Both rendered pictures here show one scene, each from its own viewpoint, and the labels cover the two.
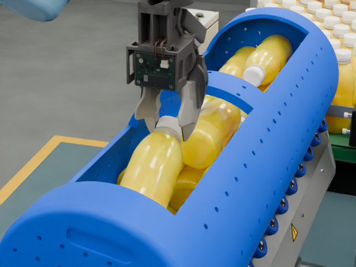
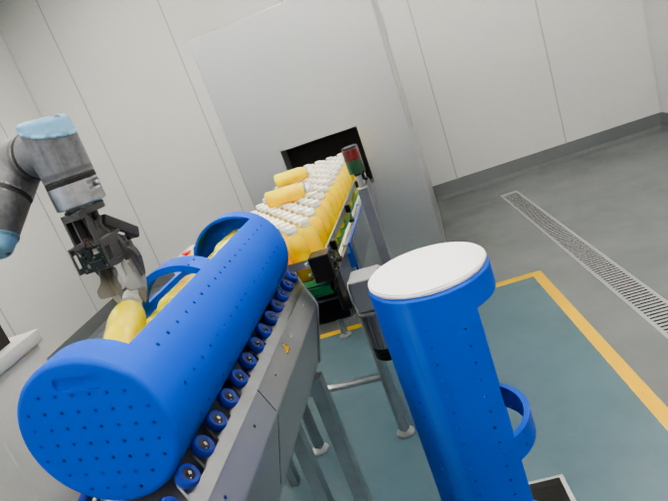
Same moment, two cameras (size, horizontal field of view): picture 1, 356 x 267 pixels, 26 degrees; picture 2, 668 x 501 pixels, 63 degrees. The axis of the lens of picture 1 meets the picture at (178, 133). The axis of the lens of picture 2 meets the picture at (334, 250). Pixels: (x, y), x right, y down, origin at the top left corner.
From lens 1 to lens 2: 0.35 m
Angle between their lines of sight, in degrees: 12
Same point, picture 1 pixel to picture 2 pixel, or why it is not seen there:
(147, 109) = (109, 290)
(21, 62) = not seen: hidden behind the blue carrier
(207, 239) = (160, 352)
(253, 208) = (207, 327)
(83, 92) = not seen: hidden behind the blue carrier
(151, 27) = (76, 231)
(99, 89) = not seen: hidden behind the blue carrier
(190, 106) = (136, 276)
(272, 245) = (264, 359)
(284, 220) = (272, 341)
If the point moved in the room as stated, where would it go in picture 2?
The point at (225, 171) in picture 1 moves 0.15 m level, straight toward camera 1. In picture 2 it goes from (175, 308) to (163, 340)
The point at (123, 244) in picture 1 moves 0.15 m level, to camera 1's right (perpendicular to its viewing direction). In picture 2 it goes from (90, 374) to (181, 337)
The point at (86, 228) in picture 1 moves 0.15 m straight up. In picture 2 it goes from (62, 375) to (15, 291)
